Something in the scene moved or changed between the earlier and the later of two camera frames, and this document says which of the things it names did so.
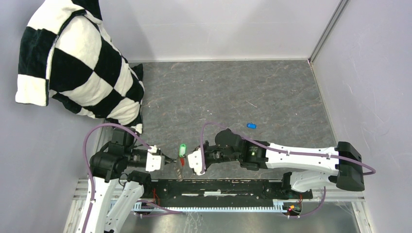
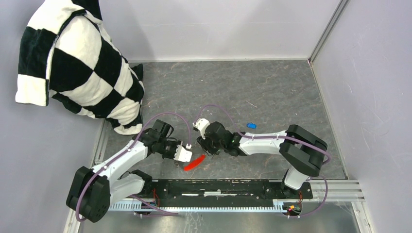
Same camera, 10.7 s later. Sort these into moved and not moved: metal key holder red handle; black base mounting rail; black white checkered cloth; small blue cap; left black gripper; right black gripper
Moved: right black gripper; metal key holder red handle; left black gripper
Not moved: small blue cap; black base mounting rail; black white checkered cloth
